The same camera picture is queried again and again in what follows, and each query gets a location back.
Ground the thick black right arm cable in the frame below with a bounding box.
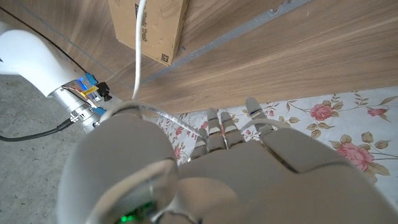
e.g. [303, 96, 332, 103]
[0, 118, 74, 143]

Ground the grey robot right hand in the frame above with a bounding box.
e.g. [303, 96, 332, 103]
[49, 79, 108, 133]

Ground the white Ethernet cable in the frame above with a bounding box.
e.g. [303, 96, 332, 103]
[99, 0, 282, 139]

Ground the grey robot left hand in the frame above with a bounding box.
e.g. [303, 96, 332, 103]
[57, 96, 398, 224]

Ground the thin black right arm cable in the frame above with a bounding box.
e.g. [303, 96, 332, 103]
[0, 5, 88, 74]

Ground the brown cardboard package box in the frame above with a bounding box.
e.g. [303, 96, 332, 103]
[108, 0, 190, 67]

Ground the floral backdrop cloth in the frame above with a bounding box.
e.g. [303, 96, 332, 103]
[146, 86, 398, 212]

